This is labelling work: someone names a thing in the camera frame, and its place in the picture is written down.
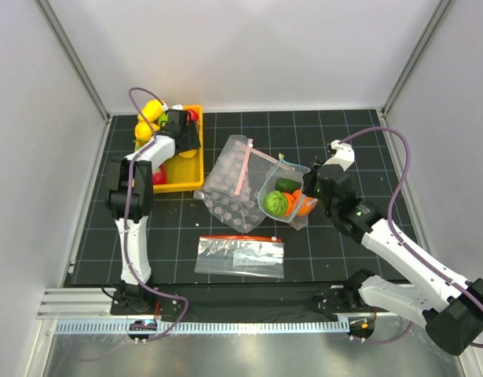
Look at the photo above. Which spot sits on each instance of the large orange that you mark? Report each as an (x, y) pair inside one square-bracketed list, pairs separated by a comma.
[(290, 203)]

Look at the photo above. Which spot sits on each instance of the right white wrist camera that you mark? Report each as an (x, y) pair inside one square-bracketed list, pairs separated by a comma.
[(342, 154)]

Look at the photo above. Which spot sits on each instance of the pink zipper dotted bag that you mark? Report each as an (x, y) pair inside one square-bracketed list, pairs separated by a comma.
[(230, 191)]

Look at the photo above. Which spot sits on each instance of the bumpy green lime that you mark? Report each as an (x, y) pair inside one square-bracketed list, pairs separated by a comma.
[(276, 203)]

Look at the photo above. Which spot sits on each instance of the perforated metal rail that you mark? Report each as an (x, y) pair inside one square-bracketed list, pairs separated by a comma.
[(147, 327)]

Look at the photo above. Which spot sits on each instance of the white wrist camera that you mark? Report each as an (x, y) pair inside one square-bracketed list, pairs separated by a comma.
[(172, 107), (342, 154)]

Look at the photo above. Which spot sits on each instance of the yellow lemon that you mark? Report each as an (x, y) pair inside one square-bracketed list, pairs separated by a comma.
[(188, 154)]

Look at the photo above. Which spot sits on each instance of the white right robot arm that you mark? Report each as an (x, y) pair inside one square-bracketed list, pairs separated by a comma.
[(446, 304)]

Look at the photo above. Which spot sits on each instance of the small orange tangerine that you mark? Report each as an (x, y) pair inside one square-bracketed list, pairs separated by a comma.
[(303, 204)]

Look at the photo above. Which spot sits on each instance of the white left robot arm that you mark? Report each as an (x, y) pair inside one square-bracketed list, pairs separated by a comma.
[(130, 189)]

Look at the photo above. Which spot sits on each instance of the dark green avocado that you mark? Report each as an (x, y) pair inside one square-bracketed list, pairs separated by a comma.
[(287, 185)]

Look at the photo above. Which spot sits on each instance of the blue zipper clear bag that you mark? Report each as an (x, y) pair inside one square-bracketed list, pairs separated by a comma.
[(284, 169)]

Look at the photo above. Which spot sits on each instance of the red pomegranate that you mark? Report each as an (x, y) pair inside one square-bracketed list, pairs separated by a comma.
[(193, 115)]

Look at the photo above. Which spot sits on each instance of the green apple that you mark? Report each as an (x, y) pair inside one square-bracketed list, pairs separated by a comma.
[(162, 120)]

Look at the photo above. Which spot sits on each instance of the pink dragon fruit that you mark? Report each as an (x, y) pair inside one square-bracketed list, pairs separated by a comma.
[(159, 176)]

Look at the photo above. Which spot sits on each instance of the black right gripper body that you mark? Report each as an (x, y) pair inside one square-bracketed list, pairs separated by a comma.
[(311, 187)]

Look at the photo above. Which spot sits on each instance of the yellow mango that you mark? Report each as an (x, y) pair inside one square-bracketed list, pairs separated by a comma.
[(152, 111)]

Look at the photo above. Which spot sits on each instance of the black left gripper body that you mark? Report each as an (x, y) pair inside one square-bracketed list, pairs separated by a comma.
[(190, 134)]

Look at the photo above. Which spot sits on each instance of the yellow starfruit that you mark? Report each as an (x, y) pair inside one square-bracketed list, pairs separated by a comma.
[(143, 132)]

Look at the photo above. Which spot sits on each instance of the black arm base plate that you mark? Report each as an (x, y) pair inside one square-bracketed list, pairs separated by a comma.
[(244, 303)]

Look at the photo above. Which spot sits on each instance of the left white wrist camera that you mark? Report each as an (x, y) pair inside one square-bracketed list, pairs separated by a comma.
[(172, 107)]

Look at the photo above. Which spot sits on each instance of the yellow plastic fruit tray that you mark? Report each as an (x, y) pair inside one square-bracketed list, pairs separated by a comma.
[(183, 174)]

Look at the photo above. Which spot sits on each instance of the red zipper clear bag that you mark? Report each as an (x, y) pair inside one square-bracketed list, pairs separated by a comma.
[(255, 256)]

